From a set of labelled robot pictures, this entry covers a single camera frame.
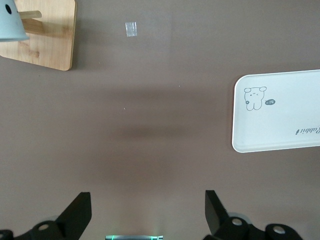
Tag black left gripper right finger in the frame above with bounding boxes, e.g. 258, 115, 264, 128
203, 190, 304, 240

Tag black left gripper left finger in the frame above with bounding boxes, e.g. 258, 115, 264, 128
0, 191, 93, 240

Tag light blue cup black dots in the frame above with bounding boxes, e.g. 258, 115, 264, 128
0, 0, 30, 42

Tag white tray with bear print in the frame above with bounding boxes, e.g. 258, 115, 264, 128
231, 69, 320, 154

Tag wooden cup stand with pegs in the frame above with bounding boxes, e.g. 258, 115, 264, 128
0, 0, 78, 72

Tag clear tape piece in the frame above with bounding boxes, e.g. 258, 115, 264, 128
124, 21, 139, 38

